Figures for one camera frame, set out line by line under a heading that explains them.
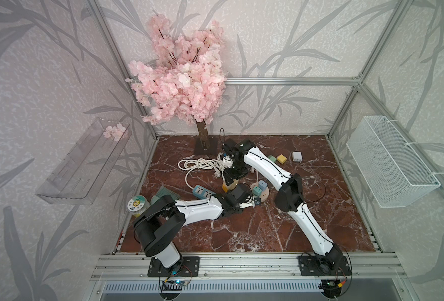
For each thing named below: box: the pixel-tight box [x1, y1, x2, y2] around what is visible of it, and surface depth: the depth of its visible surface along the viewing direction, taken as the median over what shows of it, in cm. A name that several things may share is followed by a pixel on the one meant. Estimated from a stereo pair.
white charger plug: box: [291, 151, 303, 162], surface depth 110 cm
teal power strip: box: [192, 184, 216, 199], surface depth 95 cm
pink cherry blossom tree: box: [126, 13, 227, 155], surface depth 75 cm
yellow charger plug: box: [276, 154, 288, 165], surface depth 110 cm
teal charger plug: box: [252, 185, 263, 197], surface depth 90 cm
